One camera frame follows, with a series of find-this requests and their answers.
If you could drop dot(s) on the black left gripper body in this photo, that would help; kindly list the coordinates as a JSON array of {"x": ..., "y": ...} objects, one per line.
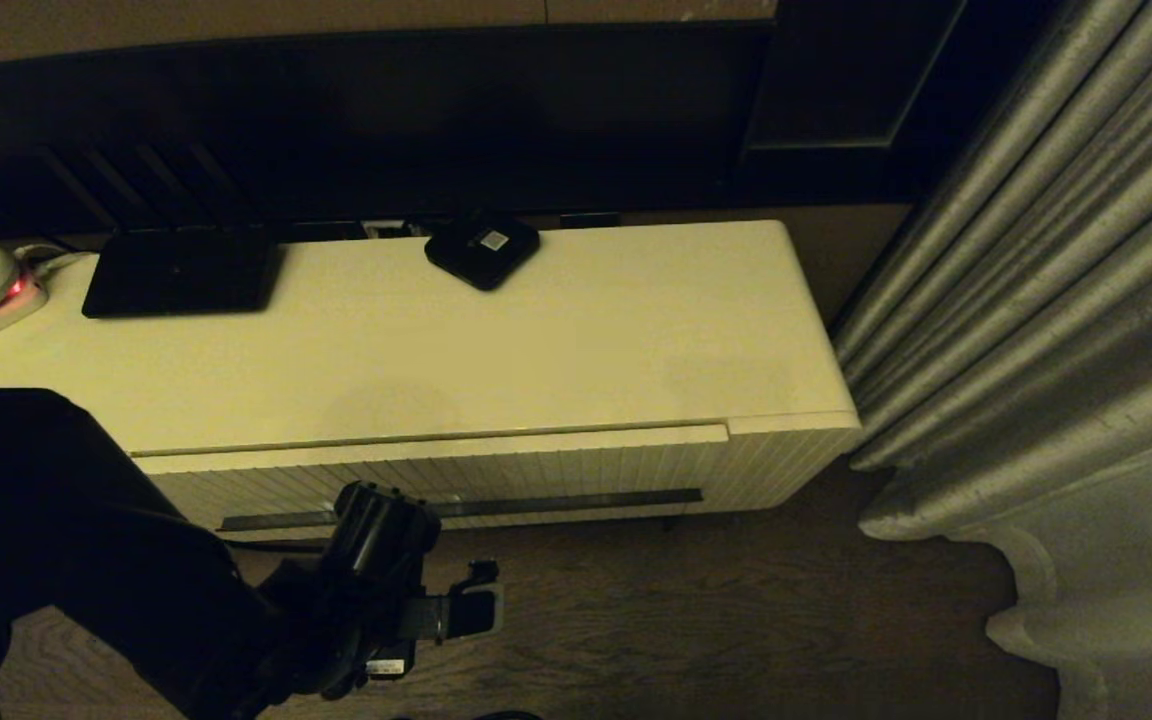
[{"x": 376, "y": 640}]

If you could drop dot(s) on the white sheer curtain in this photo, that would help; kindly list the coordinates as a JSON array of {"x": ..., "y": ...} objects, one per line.
[{"x": 1136, "y": 620}]

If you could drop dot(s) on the grey textured curtain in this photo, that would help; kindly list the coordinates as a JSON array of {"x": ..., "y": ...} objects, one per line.
[{"x": 1036, "y": 250}]

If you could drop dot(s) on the black television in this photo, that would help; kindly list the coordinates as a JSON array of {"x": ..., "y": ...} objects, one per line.
[{"x": 386, "y": 120}]

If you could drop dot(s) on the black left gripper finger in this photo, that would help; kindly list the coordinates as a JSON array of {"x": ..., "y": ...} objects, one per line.
[
  {"x": 478, "y": 576},
  {"x": 466, "y": 613}
]

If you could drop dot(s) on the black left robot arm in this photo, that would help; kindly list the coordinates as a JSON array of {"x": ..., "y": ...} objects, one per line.
[{"x": 56, "y": 520}]

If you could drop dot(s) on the cream fluted drawer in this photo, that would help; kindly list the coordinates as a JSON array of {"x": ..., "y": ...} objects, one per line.
[{"x": 536, "y": 460}]

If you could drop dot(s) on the small black square box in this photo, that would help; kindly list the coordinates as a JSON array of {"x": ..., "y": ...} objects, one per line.
[{"x": 481, "y": 255}]

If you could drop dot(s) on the white low cabinet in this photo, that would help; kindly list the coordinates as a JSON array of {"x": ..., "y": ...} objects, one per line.
[{"x": 586, "y": 330}]

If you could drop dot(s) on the black flat set-top box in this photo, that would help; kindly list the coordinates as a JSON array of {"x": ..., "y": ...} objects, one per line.
[{"x": 181, "y": 275}]

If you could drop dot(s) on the white power strip red light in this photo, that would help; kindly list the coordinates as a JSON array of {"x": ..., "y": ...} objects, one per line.
[{"x": 8, "y": 308}]

